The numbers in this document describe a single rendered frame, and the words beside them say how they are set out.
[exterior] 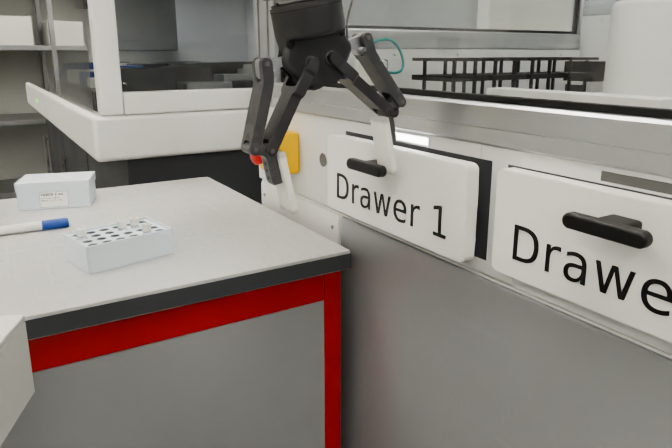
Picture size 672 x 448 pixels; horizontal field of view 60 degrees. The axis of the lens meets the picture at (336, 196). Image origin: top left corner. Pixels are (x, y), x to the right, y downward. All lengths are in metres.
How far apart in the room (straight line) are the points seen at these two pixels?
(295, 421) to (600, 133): 0.62
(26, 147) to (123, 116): 3.45
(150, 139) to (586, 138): 1.07
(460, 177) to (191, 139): 0.94
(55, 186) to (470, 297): 0.80
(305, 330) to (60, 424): 0.34
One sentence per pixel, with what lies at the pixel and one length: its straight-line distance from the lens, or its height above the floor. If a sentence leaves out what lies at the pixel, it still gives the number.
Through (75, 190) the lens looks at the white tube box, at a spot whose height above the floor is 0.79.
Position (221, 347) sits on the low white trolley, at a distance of 0.83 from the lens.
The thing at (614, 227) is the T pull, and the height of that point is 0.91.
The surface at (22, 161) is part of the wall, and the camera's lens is 4.87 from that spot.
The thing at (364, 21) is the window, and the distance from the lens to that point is 0.86.
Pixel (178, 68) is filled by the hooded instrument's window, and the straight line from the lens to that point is 1.46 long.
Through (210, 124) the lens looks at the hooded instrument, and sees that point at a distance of 1.48.
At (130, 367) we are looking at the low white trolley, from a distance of 0.80.
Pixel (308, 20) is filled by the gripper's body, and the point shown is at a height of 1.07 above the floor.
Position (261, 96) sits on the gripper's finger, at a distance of 0.59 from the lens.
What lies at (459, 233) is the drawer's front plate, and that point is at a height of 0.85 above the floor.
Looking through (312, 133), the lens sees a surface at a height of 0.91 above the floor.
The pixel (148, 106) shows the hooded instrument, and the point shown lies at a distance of 1.43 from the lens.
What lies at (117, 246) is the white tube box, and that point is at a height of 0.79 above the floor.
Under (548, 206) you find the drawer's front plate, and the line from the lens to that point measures 0.58.
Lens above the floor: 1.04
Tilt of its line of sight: 14 degrees down
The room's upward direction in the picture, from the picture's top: straight up
